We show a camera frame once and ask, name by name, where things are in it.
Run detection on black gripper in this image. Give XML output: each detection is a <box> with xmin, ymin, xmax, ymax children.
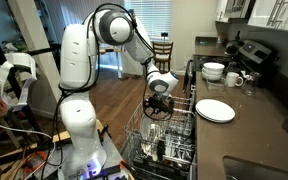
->
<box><xmin>145</xmin><ymin>93</ymin><xmax>175</xmax><ymax>117</ymax></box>

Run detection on small white dish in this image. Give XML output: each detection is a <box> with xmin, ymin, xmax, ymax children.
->
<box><xmin>141</xmin><ymin>124</ymin><xmax>162</xmax><ymax>162</ymax></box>

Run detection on black bowl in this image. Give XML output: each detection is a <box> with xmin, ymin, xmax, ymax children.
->
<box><xmin>156</xmin><ymin>139</ymin><xmax>167</xmax><ymax>162</ymax></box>

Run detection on wooden dining chair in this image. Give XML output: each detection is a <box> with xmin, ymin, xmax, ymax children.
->
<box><xmin>151</xmin><ymin>41</ymin><xmax>175</xmax><ymax>76</ymax></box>

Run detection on clear glass dish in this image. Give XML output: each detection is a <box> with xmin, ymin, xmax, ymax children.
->
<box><xmin>203</xmin><ymin>78</ymin><xmax>229</xmax><ymax>95</ymax></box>

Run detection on white ceramic bowl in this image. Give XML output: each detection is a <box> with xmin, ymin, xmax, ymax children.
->
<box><xmin>201</xmin><ymin>72</ymin><xmax>224</xmax><ymax>83</ymax></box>
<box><xmin>201</xmin><ymin>68</ymin><xmax>225</xmax><ymax>79</ymax></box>
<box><xmin>202</xmin><ymin>62</ymin><xmax>226</xmax><ymax>74</ymax></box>

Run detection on robot mounting table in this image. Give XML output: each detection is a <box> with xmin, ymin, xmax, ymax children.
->
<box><xmin>42</xmin><ymin>129</ymin><xmax>135</xmax><ymax>180</ymax></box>

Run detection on wooden desk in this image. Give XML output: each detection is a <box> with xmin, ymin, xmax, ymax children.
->
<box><xmin>97</xmin><ymin>46</ymin><xmax>124</xmax><ymax>80</ymax></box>

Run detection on white ceramic mug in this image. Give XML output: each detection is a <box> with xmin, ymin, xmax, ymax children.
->
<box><xmin>225</xmin><ymin>71</ymin><xmax>245</xmax><ymax>88</ymax></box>

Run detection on white window blinds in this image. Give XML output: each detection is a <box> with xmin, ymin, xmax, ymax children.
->
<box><xmin>123</xmin><ymin>0</ymin><xmax>174</xmax><ymax>43</ymax></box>

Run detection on clear glass jar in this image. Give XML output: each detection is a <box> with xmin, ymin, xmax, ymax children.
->
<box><xmin>240</xmin><ymin>71</ymin><xmax>262</xmax><ymax>98</ymax></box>

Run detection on black stove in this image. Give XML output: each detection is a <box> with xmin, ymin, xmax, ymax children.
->
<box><xmin>183</xmin><ymin>36</ymin><xmax>279</xmax><ymax>92</ymax></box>

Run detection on kitchen sink basin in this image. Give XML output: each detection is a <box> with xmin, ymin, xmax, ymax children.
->
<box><xmin>221</xmin><ymin>155</ymin><xmax>288</xmax><ymax>180</ymax></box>

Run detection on black metal stand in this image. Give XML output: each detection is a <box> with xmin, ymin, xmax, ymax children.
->
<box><xmin>0</xmin><ymin>13</ymin><xmax>62</xmax><ymax>149</ymax></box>

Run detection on wire dishwasher rack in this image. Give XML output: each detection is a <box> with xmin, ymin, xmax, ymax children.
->
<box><xmin>118</xmin><ymin>93</ymin><xmax>198</xmax><ymax>180</ymax></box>

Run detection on orange cable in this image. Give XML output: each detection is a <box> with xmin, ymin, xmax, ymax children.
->
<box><xmin>21</xmin><ymin>150</ymin><xmax>49</xmax><ymax>174</ymax></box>

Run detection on white cable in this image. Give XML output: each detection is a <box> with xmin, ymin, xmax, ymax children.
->
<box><xmin>0</xmin><ymin>114</ymin><xmax>54</xmax><ymax>140</ymax></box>

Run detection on white fabric strap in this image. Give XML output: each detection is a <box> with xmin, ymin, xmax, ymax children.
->
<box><xmin>0</xmin><ymin>51</ymin><xmax>39</xmax><ymax>113</ymax></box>

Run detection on white wall cabinet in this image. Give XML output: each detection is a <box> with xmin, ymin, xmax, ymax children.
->
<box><xmin>247</xmin><ymin>0</ymin><xmax>288</xmax><ymax>34</ymax></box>

